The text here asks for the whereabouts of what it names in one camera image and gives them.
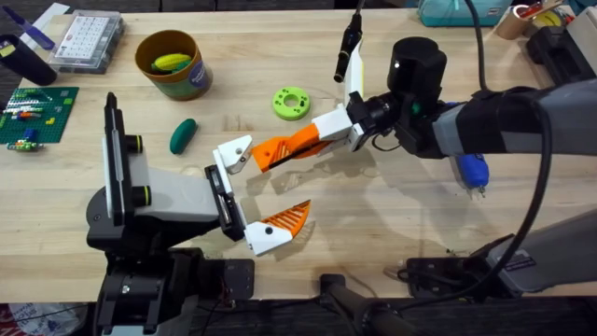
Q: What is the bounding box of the brown tape roll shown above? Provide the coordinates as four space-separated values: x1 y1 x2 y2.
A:
493 4 534 41

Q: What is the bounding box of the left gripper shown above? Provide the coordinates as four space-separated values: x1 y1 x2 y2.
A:
86 133 312 258

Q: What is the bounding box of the white box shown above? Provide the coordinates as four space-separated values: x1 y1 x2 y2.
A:
565 6 597 72

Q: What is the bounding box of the heap of red and yellow tools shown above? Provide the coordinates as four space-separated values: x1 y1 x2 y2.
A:
516 0 576 30

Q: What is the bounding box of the black box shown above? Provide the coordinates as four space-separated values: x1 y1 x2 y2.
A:
526 24 597 88

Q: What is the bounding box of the black cylinder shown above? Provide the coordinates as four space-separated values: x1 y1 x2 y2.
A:
0 33 59 87

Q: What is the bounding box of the white paper strip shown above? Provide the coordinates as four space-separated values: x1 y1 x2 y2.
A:
20 1 72 48

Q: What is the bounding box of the white plastic bag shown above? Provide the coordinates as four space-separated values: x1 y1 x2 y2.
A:
0 301 88 336

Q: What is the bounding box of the black stand post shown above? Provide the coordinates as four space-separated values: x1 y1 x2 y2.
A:
318 273 422 336

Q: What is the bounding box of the thick black cable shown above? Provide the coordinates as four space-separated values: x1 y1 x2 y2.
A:
396 105 555 313
463 0 490 91

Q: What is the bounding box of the black cable plug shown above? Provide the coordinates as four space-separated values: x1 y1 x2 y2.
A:
333 0 368 85

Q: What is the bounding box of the blue electric screwdriver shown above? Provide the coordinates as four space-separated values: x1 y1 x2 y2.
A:
445 101 492 198

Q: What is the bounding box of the green disc with holes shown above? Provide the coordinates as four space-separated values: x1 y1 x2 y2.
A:
271 86 312 122

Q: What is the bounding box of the green cucumber toy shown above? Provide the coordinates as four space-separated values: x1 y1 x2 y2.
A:
168 117 200 156

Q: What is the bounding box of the clear plastic parts box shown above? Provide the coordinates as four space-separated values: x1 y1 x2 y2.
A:
46 9 127 76

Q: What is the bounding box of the purple flat tool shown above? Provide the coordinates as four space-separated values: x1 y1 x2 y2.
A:
1 5 57 51

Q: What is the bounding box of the black mounting plate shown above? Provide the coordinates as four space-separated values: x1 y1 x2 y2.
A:
199 258 257 301

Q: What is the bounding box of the green board with blocks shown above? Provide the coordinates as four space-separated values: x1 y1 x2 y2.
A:
0 86 80 152

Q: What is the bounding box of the teal box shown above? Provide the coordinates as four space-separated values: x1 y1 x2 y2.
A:
416 0 514 28

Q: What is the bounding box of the brown tub with toys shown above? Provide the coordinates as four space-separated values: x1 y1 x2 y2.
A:
134 29 215 102

